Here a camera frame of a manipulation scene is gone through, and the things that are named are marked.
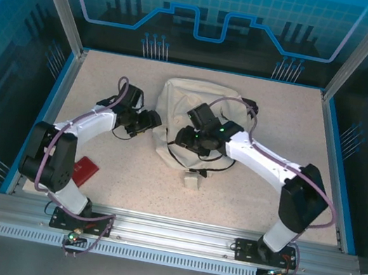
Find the cream fabric backpack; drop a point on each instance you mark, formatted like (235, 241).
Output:
(171, 107)

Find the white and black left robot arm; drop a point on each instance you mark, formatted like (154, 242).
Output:
(52, 157)

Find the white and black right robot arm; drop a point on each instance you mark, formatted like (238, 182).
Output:
(301, 197)

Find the yellow power connector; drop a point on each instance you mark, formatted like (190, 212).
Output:
(277, 274)
(76, 234)

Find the blue printed back panel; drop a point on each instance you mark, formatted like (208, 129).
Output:
(210, 7)

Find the aluminium left side rail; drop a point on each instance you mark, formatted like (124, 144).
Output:
(50, 114)

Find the aluminium rail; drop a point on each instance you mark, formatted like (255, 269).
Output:
(50, 114)
(334, 164)
(171, 231)

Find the aluminium front rail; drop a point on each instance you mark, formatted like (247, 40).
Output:
(171, 231)

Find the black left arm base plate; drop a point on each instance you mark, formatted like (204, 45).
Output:
(56, 222)

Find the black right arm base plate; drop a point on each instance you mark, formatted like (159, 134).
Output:
(242, 252)

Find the aluminium right side rail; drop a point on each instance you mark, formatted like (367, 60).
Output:
(334, 164)

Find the aluminium right frame post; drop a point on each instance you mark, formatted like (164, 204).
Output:
(363, 51)

